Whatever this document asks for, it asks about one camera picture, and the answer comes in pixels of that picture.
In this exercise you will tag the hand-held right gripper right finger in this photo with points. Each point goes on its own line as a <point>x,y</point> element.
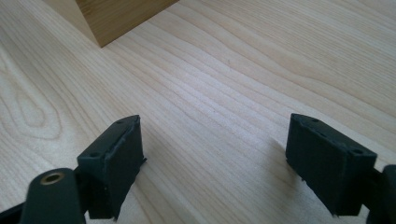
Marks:
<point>327,168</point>

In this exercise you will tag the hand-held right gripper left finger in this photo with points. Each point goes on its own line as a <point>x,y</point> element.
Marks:
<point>112,168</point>

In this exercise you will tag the wooden tea box with lid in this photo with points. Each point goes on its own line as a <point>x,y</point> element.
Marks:
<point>118,18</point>

